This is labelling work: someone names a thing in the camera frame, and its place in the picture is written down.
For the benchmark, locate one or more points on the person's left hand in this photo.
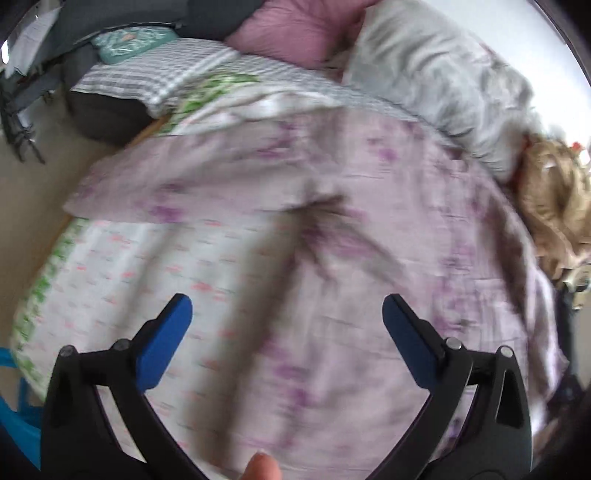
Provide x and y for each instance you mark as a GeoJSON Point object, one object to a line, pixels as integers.
{"type": "Point", "coordinates": [262, 468]}

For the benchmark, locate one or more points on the dark bed base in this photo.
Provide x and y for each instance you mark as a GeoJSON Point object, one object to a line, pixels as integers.
{"type": "Point", "coordinates": [101, 115]}

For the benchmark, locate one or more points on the tan fluffy blanket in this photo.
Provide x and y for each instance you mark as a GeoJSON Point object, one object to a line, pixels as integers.
{"type": "Point", "coordinates": [556, 207]}

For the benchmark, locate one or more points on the purple floral cloth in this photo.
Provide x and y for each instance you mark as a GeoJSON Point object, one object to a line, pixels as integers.
{"type": "Point", "coordinates": [323, 230]}

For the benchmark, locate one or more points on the teal patterned cushion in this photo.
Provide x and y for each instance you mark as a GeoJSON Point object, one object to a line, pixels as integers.
{"type": "Point", "coordinates": [129, 42]}

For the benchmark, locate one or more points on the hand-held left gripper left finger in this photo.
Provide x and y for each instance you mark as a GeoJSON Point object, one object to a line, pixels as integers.
{"type": "Point", "coordinates": [167, 339]}

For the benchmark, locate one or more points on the blue plastic stool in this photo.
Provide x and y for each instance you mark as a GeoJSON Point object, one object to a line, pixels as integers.
{"type": "Point", "coordinates": [14, 410]}

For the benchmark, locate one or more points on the black stand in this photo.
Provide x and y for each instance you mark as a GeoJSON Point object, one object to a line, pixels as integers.
{"type": "Point", "coordinates": [21, 129]}

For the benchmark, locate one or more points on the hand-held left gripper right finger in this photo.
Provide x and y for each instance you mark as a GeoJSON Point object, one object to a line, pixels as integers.
{"type": "Point", "coordinates": [408, 339]}

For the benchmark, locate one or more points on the pink pillow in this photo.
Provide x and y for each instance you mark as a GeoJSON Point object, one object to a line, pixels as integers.
{"type": "Point", "coordinates": [295, 27]}

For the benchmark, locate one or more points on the white paper sheets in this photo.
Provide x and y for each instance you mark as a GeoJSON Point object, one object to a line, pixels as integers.
{"type": "Point", "coordinates": [39, 23]}

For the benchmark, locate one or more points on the dark grey cushion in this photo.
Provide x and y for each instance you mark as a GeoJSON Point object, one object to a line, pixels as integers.
{"type": "Point", "coordinates": [194, 14]}

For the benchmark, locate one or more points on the cherry print bedsheet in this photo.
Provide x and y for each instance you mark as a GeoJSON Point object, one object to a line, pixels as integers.
{"type": "Point", "coordinates": [115, 272]}

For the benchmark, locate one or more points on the grey pillow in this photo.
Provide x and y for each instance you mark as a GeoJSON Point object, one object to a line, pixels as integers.
{"type": "Point", "coordinates": [438, 78]}

